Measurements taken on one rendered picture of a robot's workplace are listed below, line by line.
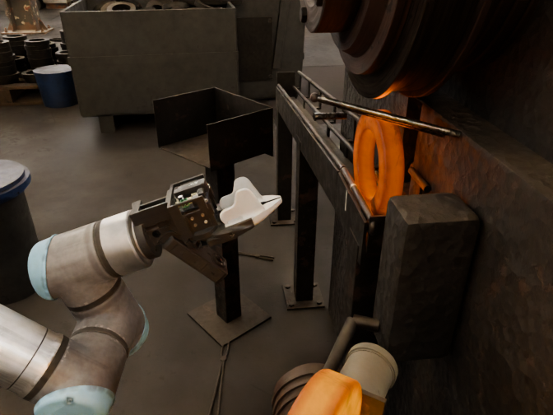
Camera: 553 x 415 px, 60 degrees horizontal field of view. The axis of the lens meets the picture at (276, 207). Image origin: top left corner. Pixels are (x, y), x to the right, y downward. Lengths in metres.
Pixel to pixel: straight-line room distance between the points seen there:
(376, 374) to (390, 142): 0.37
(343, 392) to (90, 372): 0.40
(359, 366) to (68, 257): 0.43
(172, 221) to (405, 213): 0.33
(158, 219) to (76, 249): 0.12
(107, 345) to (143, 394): 0.73
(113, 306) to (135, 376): 0.74
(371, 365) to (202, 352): 1.03
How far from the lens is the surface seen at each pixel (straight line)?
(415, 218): 0.60
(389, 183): 0.77
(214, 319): 1.62
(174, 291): 1.76
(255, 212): 0.69
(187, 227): 0.68
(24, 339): 0.70
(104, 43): 3.18
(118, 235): 0.71
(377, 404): 0.49
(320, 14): 0.67
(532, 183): 0.57
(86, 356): 0.72
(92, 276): 0.74
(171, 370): 1.50
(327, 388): 0.41
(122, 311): 0.79
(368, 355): 0.56
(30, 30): 7.71
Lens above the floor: 1.09
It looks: 29 degrees down
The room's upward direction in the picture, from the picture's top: straight up
